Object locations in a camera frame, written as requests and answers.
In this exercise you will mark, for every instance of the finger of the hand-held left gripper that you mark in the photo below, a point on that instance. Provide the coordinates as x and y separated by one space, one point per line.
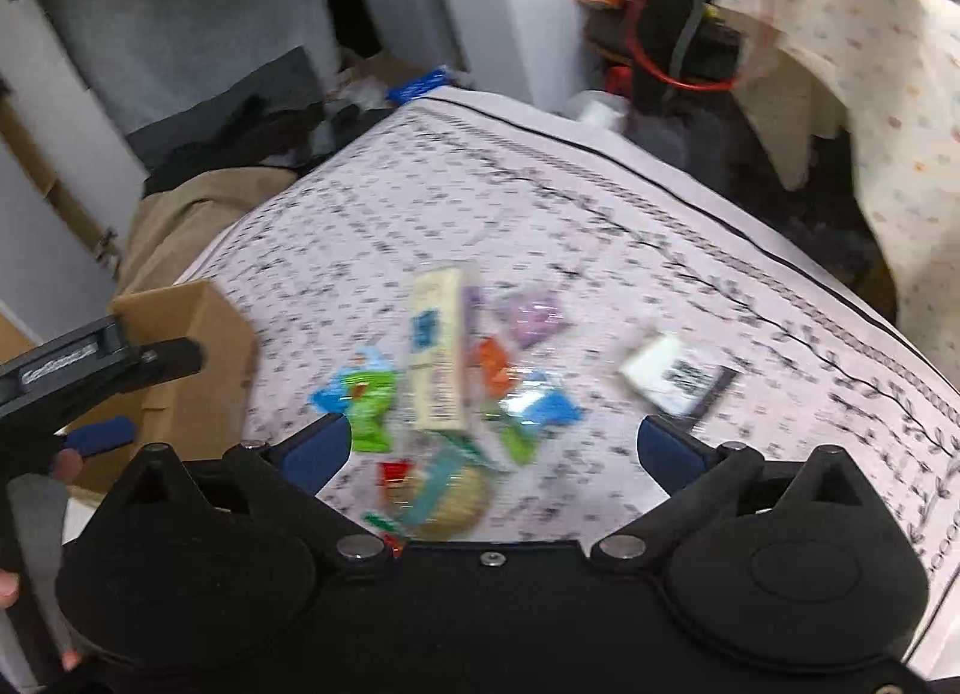
169 361
101 436

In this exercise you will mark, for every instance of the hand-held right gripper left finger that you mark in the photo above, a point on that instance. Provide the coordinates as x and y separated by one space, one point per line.
322 442

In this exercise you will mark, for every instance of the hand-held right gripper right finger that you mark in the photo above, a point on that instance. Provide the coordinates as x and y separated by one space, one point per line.
667 450

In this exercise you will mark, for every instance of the brown cardboard box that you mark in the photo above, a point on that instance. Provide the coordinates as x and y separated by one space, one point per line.
202 334

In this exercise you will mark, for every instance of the blue snack packet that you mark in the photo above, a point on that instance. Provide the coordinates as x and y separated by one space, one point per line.
536 401

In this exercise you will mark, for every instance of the purple candy packet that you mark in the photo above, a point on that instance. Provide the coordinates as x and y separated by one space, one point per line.
532 319

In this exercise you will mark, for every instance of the person's left hand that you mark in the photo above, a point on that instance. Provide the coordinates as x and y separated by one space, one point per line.
69 463

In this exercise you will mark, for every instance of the white packet with black label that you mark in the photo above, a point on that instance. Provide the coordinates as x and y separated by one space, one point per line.
652 371

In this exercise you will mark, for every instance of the green and red snack packet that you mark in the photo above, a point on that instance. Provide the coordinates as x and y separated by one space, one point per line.
379 525

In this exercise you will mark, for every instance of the white wardrobe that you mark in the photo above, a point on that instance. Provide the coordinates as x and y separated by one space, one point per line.
30 236

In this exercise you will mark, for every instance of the cream tall snack box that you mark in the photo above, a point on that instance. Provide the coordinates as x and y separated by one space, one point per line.
439 364

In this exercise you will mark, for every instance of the beige cloth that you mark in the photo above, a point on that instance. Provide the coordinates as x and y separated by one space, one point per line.
187 221

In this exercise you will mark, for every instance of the round biscuit packet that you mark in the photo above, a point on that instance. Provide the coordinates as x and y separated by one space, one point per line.
457 499

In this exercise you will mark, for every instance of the orange snack packet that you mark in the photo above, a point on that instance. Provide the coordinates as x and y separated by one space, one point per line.
493 364

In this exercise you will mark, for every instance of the black clothes pile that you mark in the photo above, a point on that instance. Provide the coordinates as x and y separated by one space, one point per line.
225 139

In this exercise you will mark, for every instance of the printed blanket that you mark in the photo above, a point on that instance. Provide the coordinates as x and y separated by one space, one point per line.
525 214

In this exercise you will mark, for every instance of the dark grey mat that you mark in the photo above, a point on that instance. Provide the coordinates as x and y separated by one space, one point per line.
285 75

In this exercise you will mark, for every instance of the white plastic bag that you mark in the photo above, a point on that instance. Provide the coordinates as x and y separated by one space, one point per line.
360 94

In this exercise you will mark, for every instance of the white cup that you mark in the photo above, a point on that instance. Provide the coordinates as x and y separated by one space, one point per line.
600 110

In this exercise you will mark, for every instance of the flat cardboard sheet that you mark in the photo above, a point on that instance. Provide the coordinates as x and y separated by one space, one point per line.
382 67

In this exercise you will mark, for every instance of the shiny blue bag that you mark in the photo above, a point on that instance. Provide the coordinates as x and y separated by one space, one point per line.
416 86

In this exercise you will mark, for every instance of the small red container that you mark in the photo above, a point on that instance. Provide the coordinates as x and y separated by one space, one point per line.
619 79

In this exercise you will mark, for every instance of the white dotted cloth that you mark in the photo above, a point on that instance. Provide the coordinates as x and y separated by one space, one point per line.
862 63

